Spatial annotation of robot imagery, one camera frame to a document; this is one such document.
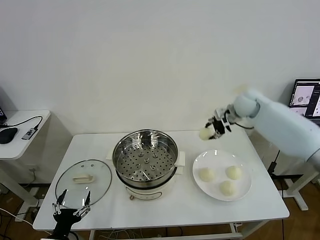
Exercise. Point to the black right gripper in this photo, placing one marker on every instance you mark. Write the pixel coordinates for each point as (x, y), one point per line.
(221, 126)

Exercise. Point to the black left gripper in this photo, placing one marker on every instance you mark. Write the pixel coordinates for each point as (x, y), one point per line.
(65, 220)

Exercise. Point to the white steamed baozi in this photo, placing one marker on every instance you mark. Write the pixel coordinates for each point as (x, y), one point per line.
(205, 133)
(207, 174)
(233, 172)
(228, 188)

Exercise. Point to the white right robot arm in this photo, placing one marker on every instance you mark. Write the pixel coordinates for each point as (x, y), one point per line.
(280, 125)

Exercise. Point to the stainless steel steamer basket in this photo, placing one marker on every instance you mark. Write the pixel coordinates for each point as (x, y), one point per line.
(155, 165)

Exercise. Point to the white round plate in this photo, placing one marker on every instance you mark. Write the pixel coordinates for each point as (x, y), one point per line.
(215, 160)

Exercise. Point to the white floor power strip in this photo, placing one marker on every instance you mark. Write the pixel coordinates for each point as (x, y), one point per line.
(36, 192)

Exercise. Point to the cream electric cooking pot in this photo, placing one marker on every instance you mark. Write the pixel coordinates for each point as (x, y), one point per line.
(150, 192)

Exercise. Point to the white side desk with mouse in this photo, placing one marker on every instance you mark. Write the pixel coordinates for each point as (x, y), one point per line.
(15, 152)

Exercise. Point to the grey usb hub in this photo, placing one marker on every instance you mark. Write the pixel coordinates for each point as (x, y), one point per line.
(29, 133)

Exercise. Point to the black computer mouse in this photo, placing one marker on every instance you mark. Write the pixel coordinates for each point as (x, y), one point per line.
(7, 135)

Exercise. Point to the large grey laptop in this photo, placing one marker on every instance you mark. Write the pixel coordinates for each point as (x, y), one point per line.
(303, 97)

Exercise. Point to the small black laptop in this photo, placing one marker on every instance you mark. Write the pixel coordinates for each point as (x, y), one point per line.
(2, 113)

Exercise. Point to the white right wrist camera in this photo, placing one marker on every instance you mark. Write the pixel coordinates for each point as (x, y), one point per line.
(220, 113)

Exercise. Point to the white table leg frame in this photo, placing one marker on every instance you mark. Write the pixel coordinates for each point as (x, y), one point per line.
(175, 237)

